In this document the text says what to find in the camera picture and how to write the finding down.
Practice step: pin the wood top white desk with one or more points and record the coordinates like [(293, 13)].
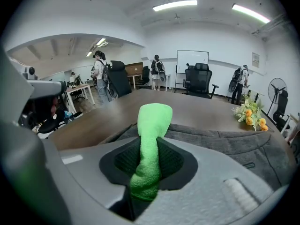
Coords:
[(134, 75), (79, 87)]

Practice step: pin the whiteboard on stand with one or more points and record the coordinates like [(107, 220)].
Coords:
[(192, 61)]

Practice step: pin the blue packet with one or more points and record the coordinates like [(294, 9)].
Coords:
[(68, 114)]

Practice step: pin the black headrest office chair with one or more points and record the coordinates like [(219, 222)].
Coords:
[(118, 78)]

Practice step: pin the person's left hand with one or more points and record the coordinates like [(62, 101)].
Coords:
[(54, 107)]

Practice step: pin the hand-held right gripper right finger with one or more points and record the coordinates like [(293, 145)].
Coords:
[(199, 196)]

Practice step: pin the black leg standing desk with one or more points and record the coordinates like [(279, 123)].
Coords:
[(254, 91)]

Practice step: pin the ceiling strip light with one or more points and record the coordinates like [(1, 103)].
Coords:
[(89, 53), (174, 5), (250, 13), (100, 41)]

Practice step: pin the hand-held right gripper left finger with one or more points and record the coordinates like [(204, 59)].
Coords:
[(89, 172)]

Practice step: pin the wall poster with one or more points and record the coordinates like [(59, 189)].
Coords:
[(255, 60)]

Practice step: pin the black swivel chair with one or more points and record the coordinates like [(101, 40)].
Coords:
[(49, 125)]

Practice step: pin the artificial flower bouquet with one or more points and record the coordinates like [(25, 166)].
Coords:
[(250, 116)]

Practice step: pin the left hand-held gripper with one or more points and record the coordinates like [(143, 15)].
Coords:
[(37, 111)]

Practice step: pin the black floor fan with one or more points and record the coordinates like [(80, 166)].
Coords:
[(277, 88)]

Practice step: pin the green cloth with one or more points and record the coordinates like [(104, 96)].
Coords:
[(152, 125)]

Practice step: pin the grey backpack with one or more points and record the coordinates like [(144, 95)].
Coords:
[(234, 144)]

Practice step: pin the black mesh office chair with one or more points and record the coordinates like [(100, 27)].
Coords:
[(189, 74), (200, 78)]

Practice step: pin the left hand-held gripper camera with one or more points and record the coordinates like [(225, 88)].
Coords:
[(29, 72)]

